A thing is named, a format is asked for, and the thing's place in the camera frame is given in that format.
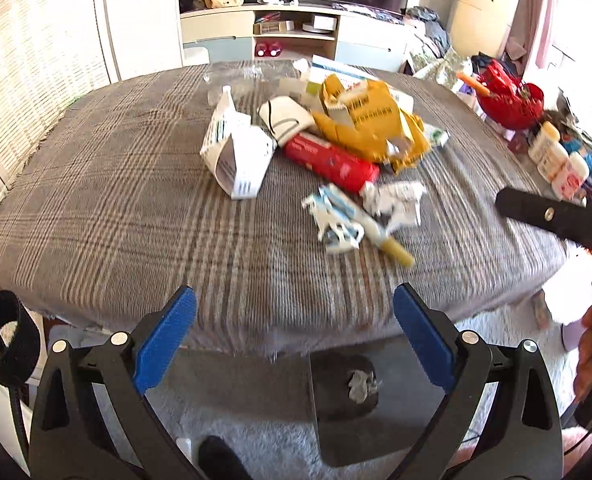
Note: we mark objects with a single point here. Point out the orange stick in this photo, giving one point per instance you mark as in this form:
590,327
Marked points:
473,84

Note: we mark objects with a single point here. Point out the pile of dark clothes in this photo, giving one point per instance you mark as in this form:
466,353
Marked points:
428,30

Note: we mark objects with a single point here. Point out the grey shaggy rug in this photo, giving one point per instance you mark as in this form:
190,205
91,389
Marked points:
256,410

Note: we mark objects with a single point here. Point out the yellow torn carton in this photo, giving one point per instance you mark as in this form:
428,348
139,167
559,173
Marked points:
371,115

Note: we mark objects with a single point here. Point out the small printed packet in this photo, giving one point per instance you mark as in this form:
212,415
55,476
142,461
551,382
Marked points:
543,310

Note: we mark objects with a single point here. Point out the white tube with yellow tip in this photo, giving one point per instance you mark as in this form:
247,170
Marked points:
396,250

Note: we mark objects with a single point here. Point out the clear plastic bag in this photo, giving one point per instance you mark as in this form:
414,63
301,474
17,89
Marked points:
241,77

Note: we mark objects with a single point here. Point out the white plastic container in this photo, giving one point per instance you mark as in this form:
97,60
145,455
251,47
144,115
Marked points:
195,55

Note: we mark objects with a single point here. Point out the black trash bin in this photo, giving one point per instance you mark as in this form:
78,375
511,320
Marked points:
336,440

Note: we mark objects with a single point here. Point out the green and white packet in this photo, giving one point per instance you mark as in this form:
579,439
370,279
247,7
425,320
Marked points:
436,136

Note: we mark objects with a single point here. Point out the grey paper ball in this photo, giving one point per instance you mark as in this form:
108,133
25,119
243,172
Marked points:
363,386

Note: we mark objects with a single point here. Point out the person's right hand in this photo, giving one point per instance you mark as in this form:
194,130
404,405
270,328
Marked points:
588,355

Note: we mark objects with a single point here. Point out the blue snack packet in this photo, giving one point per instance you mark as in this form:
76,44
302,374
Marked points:
583,157

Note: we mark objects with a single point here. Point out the white bottle with pink label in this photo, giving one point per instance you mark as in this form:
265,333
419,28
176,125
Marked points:
570,177

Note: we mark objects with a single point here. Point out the beige television cabinet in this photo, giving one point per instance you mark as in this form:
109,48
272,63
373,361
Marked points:
215,30

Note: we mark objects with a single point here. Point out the pink curtain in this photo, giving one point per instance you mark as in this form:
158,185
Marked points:
543,10

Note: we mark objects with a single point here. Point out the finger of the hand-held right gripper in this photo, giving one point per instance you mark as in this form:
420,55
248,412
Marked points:
551,215

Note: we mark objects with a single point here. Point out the woven bamboo screen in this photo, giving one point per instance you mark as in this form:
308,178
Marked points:
40,60

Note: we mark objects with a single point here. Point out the grey plaid blanket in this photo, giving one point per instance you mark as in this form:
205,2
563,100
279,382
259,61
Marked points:
125,185

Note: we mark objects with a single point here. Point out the white paper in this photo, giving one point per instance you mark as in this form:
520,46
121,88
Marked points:
396,200

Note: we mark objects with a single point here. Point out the green patterned cloth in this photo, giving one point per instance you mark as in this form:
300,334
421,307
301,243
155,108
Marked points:
443,70

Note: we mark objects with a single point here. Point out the beige standing air conditioner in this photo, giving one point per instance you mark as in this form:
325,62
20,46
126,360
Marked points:
481,10

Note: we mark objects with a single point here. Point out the red snack packet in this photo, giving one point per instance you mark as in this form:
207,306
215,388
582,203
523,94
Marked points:
326,160

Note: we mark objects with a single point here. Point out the blue and white wrapper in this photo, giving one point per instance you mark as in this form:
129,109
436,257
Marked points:
333,215

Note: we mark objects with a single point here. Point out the long white medicine box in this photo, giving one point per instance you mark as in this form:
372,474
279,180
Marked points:
336,67

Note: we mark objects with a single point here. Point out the red items in cabinet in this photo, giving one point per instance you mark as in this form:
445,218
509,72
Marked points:
268,50

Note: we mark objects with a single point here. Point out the person's foot in black sock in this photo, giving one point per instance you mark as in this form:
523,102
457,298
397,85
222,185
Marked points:
220,460

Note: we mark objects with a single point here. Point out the lavender bottle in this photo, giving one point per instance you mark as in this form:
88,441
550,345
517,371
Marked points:
572,337

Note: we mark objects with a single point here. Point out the crushed white carton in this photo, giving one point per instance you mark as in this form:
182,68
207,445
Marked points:
241,160

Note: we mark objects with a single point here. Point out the red plastic basket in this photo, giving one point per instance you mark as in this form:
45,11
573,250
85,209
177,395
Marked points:
511,105

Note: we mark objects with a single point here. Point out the flat cardboard box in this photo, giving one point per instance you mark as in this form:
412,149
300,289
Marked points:
273,27

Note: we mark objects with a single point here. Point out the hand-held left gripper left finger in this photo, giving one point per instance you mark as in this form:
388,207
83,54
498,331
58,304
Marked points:
168,330

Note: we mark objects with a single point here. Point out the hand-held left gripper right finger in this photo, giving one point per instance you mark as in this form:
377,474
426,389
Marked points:
421,330

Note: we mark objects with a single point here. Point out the white bottle with yellow cap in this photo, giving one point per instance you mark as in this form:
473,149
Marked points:
543,142

